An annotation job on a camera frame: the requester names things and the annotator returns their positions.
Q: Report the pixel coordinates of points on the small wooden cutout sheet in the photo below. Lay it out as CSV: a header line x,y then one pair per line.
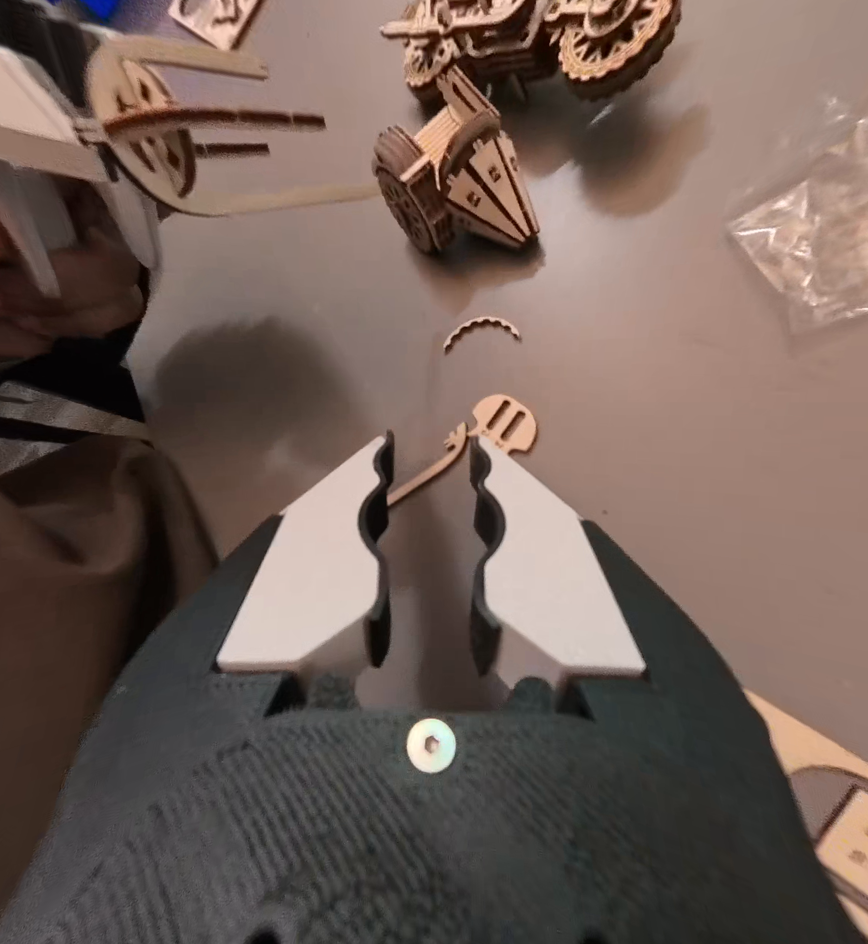
x,y
216,18

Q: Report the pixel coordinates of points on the wooden round-headed puzzle piece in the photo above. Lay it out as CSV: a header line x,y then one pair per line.
x,y
504,420

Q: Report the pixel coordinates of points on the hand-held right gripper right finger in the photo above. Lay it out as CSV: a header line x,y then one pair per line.
x,y
552,582

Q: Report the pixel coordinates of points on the person's brown jacket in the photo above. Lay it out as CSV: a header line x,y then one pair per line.
x,y
58,627

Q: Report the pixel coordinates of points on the wooden gear-wheeled model vehicle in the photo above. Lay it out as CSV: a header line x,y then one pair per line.
x,y
552,37

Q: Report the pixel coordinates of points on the wooden wedge-shaped model assembly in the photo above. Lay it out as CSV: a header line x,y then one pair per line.
x,y
471,169

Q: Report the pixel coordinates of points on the small wooden toothed arc piece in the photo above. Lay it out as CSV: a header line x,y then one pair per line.
x,y
482,330

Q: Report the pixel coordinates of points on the person's left hand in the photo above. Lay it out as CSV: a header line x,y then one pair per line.
x,y
102,295

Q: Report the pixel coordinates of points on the wooden wheel frame model part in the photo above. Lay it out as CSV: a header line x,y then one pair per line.
x,y
146,140

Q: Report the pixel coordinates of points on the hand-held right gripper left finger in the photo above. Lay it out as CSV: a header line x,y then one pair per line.
x,y
309,575

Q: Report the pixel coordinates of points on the large wooden cutout sheet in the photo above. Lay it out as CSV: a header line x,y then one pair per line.
x,y
847,811

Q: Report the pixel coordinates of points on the blue object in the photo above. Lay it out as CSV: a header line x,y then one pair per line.
x,y
98,6

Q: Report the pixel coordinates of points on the dark grey desk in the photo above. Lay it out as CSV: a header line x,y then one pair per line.
x,y
662,442

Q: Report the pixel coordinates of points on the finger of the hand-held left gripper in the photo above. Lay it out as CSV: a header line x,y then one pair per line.
x,y
28,214
21,110

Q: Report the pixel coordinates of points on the clear plastic bag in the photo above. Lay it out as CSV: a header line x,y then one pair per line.
x,y
832,221

